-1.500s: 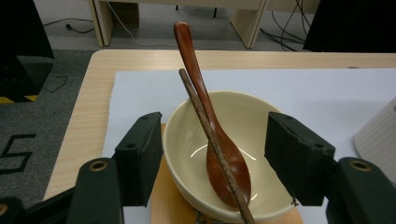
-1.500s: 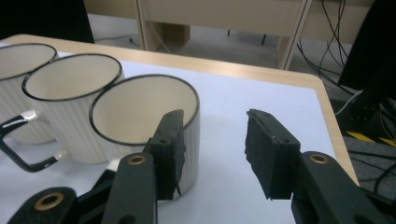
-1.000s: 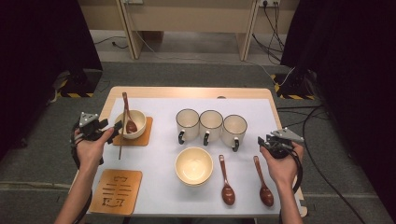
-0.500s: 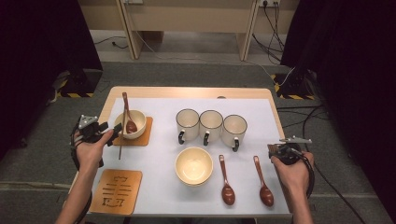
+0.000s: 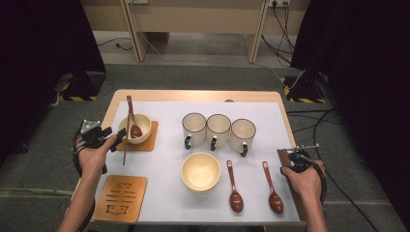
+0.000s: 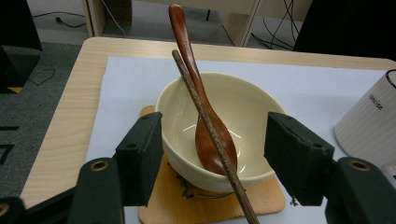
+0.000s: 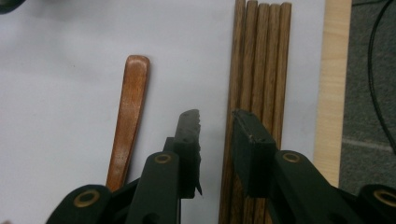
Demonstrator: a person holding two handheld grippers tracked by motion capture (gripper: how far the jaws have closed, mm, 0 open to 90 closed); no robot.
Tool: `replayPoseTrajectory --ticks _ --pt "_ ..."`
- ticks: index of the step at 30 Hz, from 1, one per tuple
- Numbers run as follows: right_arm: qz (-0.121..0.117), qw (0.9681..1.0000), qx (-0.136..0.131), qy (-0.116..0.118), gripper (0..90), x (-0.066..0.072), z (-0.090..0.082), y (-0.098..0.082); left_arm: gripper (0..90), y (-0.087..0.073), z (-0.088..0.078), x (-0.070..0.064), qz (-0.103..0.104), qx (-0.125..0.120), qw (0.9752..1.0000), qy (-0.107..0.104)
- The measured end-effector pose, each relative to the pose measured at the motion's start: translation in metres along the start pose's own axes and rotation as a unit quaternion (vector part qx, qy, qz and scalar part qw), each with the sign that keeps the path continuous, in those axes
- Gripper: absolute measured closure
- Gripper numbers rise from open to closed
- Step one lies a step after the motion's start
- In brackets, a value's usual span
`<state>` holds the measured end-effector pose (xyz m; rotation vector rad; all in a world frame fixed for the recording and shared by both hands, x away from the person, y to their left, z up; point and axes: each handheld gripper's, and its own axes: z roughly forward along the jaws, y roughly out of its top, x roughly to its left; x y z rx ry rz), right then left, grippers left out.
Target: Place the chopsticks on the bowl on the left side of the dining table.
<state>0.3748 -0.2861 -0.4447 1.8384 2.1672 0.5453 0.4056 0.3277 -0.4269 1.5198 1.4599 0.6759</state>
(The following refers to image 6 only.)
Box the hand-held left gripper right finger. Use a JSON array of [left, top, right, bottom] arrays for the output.
[[263, 111, 336, 207]]

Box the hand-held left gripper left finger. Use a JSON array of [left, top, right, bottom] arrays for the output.
[[114, 111, 164, 207]]

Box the wooden coaster with cutout pattern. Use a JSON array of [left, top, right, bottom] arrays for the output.
[[138, 105, 287, 224]]

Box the cream ceramic bowl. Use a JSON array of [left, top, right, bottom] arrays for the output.
[[154, 72, 286, 194]]

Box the reddish brown wooden spoon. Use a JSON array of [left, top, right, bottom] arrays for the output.
[[168, 3, 238, 175]]

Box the cream mug black handle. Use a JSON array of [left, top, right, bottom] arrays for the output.
[[334, 69, 396, 170]]

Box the dark brown wooden chopstick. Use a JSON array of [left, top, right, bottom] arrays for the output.
[[171, 49, 261, 224]]

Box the white table mat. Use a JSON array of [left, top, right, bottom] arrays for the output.
[[85, 55, 396, 224]]

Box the beige wooden desk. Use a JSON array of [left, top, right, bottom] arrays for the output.
[[81, 0, 312, 49]]

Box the black stand base striped tape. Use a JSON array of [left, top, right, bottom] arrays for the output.
[[0, 45, 43, 94]]

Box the bunch of black power cables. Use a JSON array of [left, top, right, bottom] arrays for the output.
[[250, 0, 301, 51]]

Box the thin white cable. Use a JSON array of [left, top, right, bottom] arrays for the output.
[[101, 0, 128, 37]]

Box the black cable with plug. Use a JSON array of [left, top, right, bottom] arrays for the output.
[[32, 11, 86, 30]]

